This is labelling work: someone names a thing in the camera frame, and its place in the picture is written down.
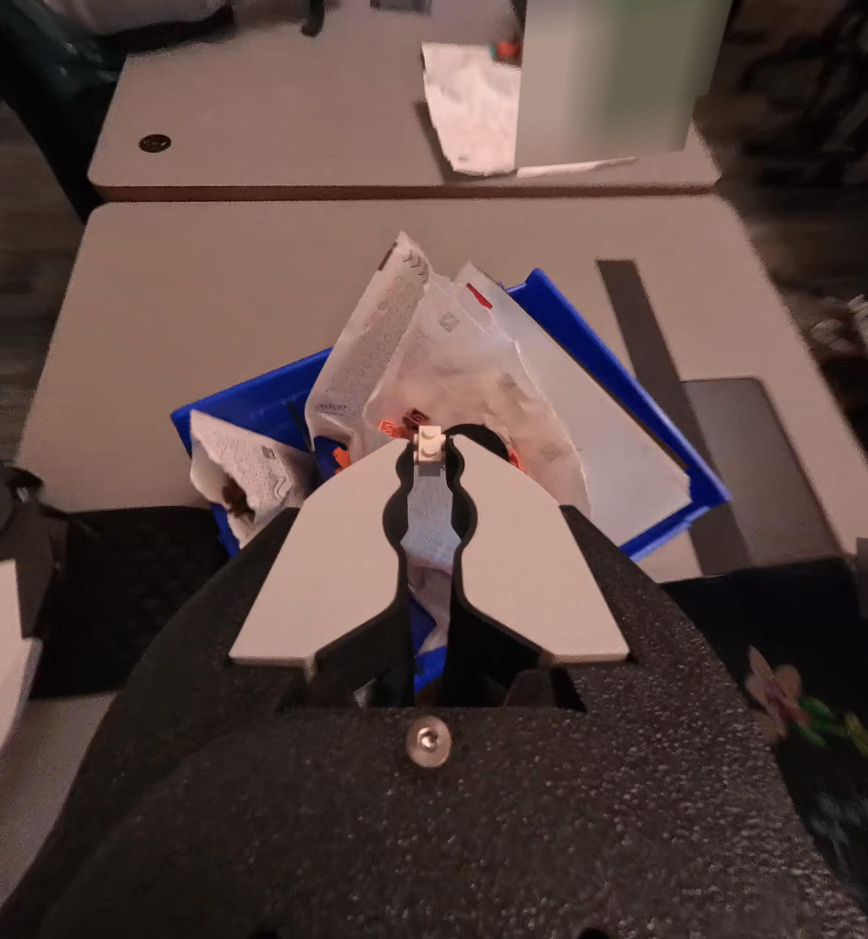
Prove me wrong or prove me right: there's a crumpled white paper bag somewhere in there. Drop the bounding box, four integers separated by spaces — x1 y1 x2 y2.
421 41 525 177

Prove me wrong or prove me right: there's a pile of terracotta lego pieces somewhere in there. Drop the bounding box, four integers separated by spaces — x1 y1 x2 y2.
331 407 526 474

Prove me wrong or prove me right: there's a black orchid lego box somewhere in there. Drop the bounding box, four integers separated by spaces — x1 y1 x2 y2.
665 556 868 939

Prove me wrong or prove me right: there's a black mesh cushion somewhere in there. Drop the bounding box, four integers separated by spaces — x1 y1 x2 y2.
34 505 240 699

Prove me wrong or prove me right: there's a large printed white paper bag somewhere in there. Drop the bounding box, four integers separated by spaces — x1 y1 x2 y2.
308 231 435 445

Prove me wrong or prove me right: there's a blue plastic bin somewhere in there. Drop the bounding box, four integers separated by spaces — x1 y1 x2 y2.
171 268 732 694

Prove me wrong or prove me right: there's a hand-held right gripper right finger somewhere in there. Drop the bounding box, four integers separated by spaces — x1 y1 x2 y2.
449 435 632 667

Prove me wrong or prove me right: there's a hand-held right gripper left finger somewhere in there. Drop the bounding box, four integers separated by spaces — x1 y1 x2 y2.
227 439 414 682

